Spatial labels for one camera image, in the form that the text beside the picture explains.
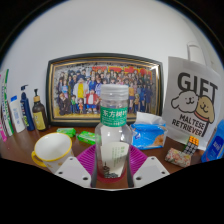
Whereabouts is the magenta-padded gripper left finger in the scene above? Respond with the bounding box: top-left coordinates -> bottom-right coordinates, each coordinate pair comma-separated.
54,143 -> 99,189

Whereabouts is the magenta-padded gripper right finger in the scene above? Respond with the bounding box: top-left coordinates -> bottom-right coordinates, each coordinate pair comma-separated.
127,144 -> 170,189

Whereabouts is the clear green-labelled drink bottle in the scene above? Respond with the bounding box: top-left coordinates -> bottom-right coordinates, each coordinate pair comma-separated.
94,83 -> 134,179

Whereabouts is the small floral pouch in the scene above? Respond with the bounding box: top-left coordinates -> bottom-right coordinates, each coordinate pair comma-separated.
164,147 -> 193,168

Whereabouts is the white mug with yellow rim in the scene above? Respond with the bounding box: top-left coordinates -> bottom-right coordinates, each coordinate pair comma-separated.
31,132 -> 75,174

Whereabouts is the blue tissue pack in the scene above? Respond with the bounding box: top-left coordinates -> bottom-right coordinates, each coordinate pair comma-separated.
129,111 -> 169,151

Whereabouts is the small puzzle cube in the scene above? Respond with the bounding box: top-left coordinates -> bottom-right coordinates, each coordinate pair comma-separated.
182,135 -> 200,156

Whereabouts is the amber pump bottle yellow label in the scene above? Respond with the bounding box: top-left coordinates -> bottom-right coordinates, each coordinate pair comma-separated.
31,88 -> 49,132

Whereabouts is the blue detergent bottle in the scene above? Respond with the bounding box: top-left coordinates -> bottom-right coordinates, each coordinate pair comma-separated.
200,119 -> 224,164

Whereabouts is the dark blue pump bottle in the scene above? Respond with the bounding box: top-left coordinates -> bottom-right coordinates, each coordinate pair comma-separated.
19,84 -> 36,132

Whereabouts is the white bottle with blue cap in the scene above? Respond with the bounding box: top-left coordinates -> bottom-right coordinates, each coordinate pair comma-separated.
8,95 -> 26,134

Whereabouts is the white printed paper gift bag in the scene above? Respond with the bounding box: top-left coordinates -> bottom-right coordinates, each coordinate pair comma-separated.
162,41 -> 223,151

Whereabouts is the black-framed group picture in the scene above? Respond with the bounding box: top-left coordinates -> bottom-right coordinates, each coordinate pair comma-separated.
45,53 -> 165,128

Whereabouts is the white shuttlecock tube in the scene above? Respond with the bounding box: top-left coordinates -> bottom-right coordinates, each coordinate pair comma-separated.
0,68 -> 15,138

